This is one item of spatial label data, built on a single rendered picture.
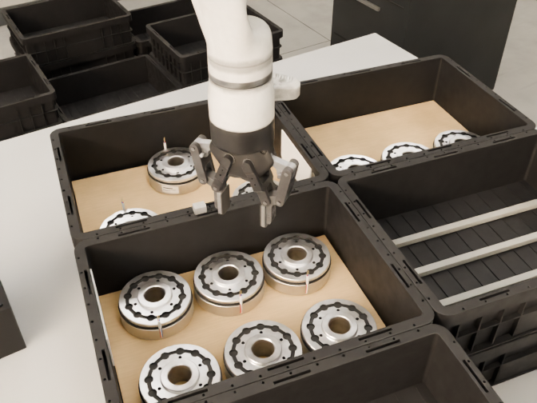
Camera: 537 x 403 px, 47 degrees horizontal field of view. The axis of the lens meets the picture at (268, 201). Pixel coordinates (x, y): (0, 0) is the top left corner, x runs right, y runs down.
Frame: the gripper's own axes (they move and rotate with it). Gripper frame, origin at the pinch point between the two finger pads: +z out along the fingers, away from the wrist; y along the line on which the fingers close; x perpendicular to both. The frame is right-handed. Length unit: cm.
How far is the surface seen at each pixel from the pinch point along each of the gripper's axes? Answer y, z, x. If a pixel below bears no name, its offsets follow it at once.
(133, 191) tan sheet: -29.2, 17.2, 13.9
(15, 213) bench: -57, 30, 11
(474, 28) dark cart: 7, 54, 195
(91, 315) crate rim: -12.2, 7.3, -18.3
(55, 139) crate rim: -40.8, 7.3, 10.5
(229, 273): -3.7, 15.2, 1.6
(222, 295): -2.2, 14.3, -3.4
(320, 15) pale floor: -89, 100, 281
